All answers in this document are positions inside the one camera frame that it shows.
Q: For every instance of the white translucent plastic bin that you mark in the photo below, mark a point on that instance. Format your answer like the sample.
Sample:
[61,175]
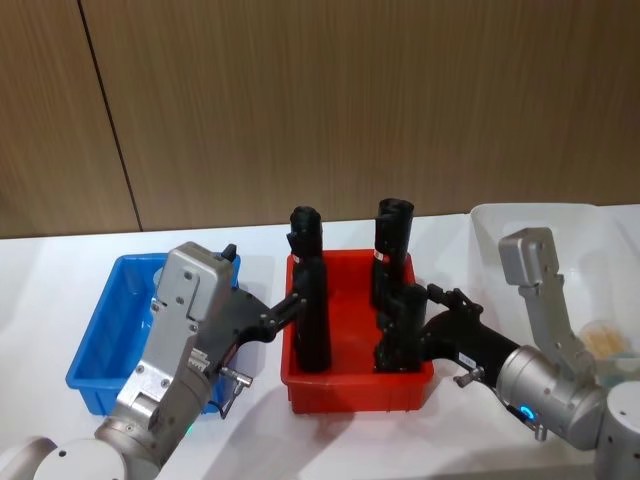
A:
[490,225]

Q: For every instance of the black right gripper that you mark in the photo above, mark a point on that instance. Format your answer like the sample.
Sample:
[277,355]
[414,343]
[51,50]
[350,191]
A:
[465,340]

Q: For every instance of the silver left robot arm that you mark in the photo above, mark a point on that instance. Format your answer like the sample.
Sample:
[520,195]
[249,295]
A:
[170,340]

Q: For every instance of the blue plastic bin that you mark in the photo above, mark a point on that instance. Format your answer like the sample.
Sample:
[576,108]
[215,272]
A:
[105,325]

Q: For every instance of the clear bag of yellow pieces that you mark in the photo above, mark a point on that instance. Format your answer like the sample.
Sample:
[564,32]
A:
[605,337]

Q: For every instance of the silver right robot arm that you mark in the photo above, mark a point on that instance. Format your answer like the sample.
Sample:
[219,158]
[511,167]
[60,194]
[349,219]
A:
[545,380]

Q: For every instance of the black cylindrical part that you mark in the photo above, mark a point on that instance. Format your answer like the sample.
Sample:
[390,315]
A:
[306,230]
[392,235]
[314,320]
[402,335]

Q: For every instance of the red plastic bin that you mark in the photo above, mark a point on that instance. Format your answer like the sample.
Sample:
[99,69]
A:
[350,390]

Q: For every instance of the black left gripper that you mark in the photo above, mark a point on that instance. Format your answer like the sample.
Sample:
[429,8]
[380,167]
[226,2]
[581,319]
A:
[235,320]

